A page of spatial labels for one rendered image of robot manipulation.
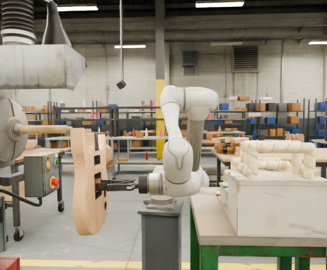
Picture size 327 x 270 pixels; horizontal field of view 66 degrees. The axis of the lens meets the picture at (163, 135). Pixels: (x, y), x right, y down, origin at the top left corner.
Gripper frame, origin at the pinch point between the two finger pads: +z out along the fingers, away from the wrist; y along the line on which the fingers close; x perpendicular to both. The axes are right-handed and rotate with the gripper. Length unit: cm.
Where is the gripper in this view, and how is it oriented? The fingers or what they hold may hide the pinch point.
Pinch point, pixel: (99, 185)
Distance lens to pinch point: 108.6
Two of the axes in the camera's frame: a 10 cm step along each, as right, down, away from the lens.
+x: -0.2, -10.0, 0.2
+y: 0.1, 0.2, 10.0
